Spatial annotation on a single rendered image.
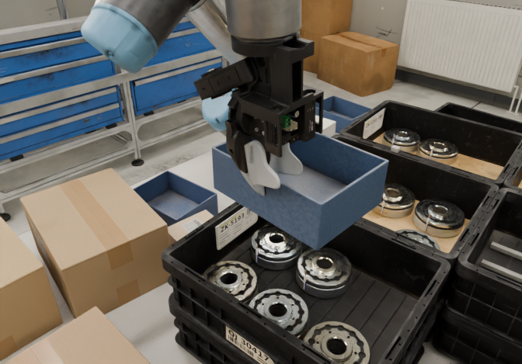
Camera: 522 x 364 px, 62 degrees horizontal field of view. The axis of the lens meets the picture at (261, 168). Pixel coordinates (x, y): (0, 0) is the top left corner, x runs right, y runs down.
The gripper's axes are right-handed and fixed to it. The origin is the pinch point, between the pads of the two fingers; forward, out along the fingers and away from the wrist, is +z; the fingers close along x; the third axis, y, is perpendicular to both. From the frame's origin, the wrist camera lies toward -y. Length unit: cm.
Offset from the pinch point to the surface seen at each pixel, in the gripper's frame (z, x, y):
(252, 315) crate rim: 19.2, -5.8, 2.7
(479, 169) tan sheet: 35, 76, 3
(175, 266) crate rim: 19.0, -8.0, -13.3
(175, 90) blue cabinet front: 80, 108, -199
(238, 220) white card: 23.5, 9.9, -18.7
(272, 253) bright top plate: 27.5, 10.7, -10.0
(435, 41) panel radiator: 92, 329, -132
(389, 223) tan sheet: 32, 38, -1
